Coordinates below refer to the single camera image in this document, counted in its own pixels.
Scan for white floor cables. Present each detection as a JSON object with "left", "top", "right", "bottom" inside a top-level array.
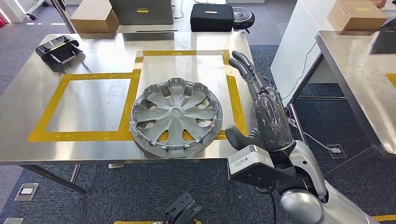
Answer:
[{"left": 260, "top": 74, "right": 338, "bottom": 152}]

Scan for white wheeled stand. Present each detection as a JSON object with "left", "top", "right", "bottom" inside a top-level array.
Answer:
[{"left": 26, "top": 0, "right": 50, "bottom": 21}]

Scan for grey metal stand leg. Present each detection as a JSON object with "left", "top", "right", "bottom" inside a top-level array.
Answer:
[{"left": 51, "top": 0, "right": 77, "bottom": 34}]

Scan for stainless steel workbench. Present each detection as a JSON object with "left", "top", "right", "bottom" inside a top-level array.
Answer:
[
  {"left": 289, "top": 30, "right": 396, "bottom": 180},
  {"left": 0, "top": 32, "right": 259, "bottom": 195}
]

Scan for black remote controller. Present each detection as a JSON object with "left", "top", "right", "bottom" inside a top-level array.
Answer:
[{"left": 35, "top": 35, "right": 84, "bottom": 65}]

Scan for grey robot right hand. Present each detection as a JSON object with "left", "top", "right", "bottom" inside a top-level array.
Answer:
[{"left": 225, "top": 50, "right": 295, "bottom": 153}]

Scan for yellow tape double frame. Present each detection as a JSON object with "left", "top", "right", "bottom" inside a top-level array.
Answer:
[{"left": 27, "top": 50, "right": 248, "bottom": 143}]

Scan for white partition panel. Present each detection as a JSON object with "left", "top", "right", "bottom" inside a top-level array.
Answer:
[{"left": 270, "top": 0, "right": 338, "bottom": 107}]

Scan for black round stool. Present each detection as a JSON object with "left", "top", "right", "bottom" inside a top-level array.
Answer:
[{"left": 233, "top": 7, "right": 256, "bottom": 34}]

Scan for brown cardboard box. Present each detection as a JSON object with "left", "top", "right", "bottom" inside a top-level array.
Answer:
[
  {"left": 70, "top": 6, "right": 120, "bottom": 34},
  {"left": 327, "top": 0, "right": 387, "bottom": 32}
]

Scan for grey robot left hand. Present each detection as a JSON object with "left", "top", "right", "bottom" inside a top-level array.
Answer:
[{"left": 182, "top": 205, "right": 203, "bottom": 224}]

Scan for black carrying case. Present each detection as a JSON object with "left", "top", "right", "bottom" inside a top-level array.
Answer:
[{"left": 190, "top": 3, "right": 235, "bottom": 33}]

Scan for grey plastic wheel hubcap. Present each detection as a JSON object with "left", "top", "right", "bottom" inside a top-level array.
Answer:
[{"left": 129, "top": 77, "right": 223, "bottom": 159}]

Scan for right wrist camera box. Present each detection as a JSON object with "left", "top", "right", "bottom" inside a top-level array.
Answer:
[{"left": 227, "top": 144, "right": 297, "bottom": 190}]

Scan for black camera cable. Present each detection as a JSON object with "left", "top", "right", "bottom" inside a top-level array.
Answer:
[{"left": 256, "top": 182, "right": 277, "bottom": 224}]

